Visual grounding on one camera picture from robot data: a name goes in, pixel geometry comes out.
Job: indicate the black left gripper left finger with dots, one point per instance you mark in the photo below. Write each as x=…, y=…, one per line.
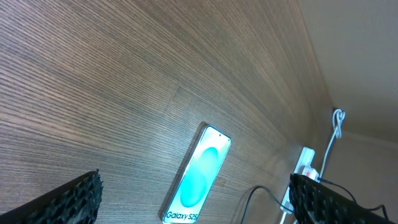
x=77, y=201

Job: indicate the light blue Galaxy smartphone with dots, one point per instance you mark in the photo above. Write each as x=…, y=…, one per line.
x=198, y=176

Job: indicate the white power strip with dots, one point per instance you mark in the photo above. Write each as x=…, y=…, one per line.
x=303, y=167

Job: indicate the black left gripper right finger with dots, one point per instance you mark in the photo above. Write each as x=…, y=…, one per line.
x=315, y=203

